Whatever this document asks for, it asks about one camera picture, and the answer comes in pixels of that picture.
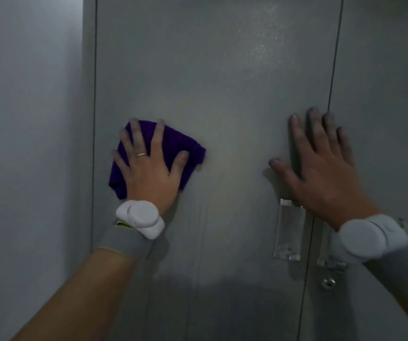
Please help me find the purple cleaning cloth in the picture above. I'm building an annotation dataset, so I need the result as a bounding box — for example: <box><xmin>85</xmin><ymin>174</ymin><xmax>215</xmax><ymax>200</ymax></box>
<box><xmin>108</xmin><ymin>120</ymin><xmax>207</xmax><ymax>200</ymax></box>

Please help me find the person's right hand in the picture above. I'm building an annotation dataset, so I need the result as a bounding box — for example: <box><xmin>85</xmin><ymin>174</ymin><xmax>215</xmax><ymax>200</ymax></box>
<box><xmin>268</xmin><ymin>106</ymin><xmax>382</xmax><ymax>231</ymax></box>

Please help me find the grey metal cabinet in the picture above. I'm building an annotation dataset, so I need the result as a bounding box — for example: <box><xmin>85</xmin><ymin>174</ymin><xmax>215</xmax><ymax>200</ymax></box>
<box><xmin>83</xmin><ymin>0</ymin><xmax>408</xmax><ymax>341</ymax></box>

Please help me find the person's left hand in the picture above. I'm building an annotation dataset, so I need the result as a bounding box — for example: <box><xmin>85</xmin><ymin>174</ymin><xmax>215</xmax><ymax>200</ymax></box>
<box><xmin>111</xmin><ymin>118</ymin><xmax>190</xmax><ymax>217</ymax></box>

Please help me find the white right wrist tracker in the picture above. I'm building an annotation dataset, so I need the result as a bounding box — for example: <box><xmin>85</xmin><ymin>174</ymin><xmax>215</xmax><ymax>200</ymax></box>
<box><xmin>330</xmin><ymin>214</ymin><xmax>408</xmax><ymax>265</ymax></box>

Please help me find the white left wrist tracker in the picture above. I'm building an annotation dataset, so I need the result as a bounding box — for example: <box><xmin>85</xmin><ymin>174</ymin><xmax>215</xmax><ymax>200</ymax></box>
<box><xmin>115</xmin><ymin>199</ymin><xmax>166</xmax><ymax>240</ymax></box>

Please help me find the person's left forearm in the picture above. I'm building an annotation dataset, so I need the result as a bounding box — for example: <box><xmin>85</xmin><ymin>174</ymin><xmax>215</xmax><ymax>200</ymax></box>
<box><xmin>10</xmin><ymin>246</ymin><xmax>137</xmax><ymax>341</ymax></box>

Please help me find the white wrist tracker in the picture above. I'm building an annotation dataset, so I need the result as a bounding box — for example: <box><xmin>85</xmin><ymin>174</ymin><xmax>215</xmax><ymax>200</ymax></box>
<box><xmin>115</xmin><ymin>199</ymin><xmax>166</xmax><ymax>240</ymax></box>
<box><xmin>330</xmin><ymin>214</ymin><xmax>408</xmax><ymax>265</ymax></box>

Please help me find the grey left wristband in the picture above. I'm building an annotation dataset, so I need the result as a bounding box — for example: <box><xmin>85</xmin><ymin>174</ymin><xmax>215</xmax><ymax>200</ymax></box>
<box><xmin>96</xmin><ymin>218</ymin><xmax>155</xmax><ymax>261</ymax></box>

